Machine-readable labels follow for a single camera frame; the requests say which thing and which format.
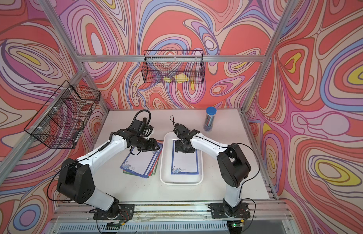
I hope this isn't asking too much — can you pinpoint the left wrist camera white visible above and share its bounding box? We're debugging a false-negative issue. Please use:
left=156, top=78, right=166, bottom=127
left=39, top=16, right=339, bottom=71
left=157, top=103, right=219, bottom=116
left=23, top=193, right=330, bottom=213
left=142, top=124, right=154, bottom=137

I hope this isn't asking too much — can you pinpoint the blue lid pen tube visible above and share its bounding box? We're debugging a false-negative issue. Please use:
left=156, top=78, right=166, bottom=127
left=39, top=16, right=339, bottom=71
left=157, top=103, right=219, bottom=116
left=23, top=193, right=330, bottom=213
left=204, top=107, right=217, bottom=132

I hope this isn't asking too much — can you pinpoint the black wire basket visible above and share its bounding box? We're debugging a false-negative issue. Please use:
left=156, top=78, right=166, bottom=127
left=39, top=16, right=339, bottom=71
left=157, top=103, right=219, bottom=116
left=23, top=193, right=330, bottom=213
left=24, top=81, right=101, bottom=149
left=141, top=49, right=205, bottom=84

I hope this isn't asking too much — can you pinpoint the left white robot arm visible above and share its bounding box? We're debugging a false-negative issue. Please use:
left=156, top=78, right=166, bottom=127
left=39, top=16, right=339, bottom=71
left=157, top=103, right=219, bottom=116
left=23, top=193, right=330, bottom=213
left=57, top=129, right=160, bottom=219

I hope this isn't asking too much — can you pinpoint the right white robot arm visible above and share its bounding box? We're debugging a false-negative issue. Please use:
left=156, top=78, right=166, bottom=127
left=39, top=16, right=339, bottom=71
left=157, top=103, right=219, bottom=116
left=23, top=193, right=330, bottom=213
left=173, top=123, right=251, bottom=217

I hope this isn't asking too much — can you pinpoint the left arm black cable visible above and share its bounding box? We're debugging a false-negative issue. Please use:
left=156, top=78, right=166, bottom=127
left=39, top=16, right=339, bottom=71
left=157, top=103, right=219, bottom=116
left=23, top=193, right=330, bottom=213
left=131, top=109, right=152, bottom=126

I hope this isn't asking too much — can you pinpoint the left black wire basket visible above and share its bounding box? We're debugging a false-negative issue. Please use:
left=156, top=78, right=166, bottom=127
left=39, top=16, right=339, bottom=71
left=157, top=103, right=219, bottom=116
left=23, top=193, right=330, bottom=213
left=24, top=81, right=101, bottom=149

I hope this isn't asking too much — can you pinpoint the yellow sticky note large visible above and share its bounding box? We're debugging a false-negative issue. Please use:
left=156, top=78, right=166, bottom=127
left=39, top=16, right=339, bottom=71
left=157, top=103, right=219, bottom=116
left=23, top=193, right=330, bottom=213
left=173, top=73, right=190, bottom=83

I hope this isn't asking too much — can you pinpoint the back black wire basket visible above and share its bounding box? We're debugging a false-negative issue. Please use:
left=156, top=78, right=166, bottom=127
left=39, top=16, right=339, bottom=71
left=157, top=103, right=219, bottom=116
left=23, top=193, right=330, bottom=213
left=141, top=49, right=205, bottom=84

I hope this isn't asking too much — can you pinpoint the yellow sticky note small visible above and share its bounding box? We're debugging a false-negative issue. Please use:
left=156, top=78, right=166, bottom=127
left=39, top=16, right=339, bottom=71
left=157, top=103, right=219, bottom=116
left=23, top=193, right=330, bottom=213
left=163, top=76, right=172, bottom=83

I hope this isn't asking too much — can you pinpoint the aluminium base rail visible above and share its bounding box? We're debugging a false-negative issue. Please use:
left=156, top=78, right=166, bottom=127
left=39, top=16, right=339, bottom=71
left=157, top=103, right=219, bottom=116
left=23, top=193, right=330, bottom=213
left=44, top=200, right=300, bottom=234

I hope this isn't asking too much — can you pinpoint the white plastic storage tray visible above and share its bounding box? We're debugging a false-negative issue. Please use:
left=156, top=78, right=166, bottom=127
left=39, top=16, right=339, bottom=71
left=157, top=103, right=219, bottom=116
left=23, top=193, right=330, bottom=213
left=160, top=132, right=204, bottom=186

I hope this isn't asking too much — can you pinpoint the blue stationery sheet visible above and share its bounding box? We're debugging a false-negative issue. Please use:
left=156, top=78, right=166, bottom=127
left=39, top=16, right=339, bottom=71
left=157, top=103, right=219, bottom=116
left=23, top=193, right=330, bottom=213
left=171, top=140, right=199, bottom=175
left=120, top=141, right=163, bottom=178

